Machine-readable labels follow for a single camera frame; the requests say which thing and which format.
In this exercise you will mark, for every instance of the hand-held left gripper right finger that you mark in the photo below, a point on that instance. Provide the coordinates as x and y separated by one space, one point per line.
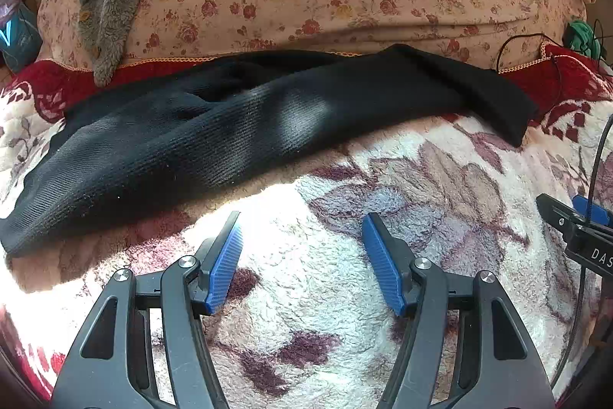
383 265

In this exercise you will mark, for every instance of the clear plastic bag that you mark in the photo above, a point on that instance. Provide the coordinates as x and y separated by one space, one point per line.
17 25

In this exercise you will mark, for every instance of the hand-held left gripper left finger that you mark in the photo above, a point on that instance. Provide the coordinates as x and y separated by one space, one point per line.
222 265

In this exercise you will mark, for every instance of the black pants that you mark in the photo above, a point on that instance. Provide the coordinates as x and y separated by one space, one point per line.
191 140

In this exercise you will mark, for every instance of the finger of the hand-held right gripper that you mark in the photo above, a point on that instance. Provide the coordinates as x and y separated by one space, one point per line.
553 210
591 210

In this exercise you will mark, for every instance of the green cloth bundle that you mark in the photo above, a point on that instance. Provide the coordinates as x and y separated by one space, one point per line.
582 36

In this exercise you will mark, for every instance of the red white floral fleece blanket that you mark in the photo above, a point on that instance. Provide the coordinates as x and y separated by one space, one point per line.
311 294

